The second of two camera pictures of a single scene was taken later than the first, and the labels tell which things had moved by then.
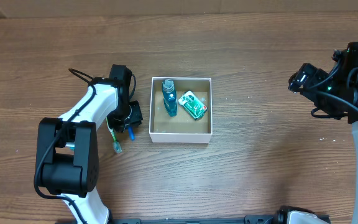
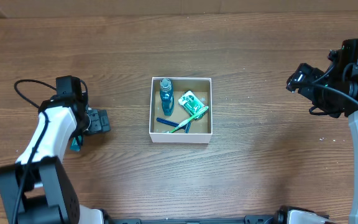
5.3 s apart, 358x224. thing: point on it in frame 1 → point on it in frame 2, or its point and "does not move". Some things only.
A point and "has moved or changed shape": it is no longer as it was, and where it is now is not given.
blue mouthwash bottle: [169, 98] has moved or changed shape
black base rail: [248, 219] does not move
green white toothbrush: [116, 145] → [184, 123]
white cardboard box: [181, 128] does not move
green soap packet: [192, 105] does not move
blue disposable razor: [132, 135] → [186, 127]
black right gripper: [314, 78] does not move
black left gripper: [115, 121] → [100, 122]
